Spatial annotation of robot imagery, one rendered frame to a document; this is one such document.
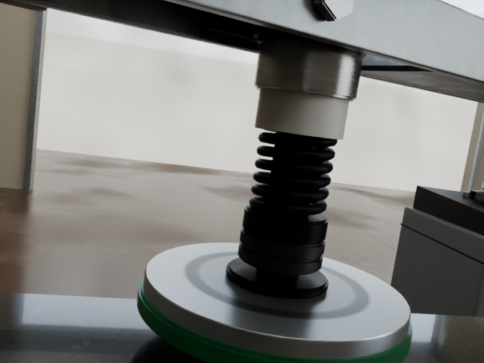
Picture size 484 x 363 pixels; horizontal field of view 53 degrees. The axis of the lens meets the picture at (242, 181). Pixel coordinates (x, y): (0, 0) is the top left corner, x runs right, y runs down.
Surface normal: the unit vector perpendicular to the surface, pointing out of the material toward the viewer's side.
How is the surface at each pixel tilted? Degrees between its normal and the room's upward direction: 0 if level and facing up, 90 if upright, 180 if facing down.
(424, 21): 90
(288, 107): 90
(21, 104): 90
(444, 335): 0
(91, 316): 0
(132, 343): 0
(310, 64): 90
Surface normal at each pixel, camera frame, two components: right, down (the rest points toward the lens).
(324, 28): 0.59, 0.18
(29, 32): 0.18, 0.15
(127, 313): 0.14, -0.98
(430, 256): -0.97, -0.11
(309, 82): -0.04, 0.13
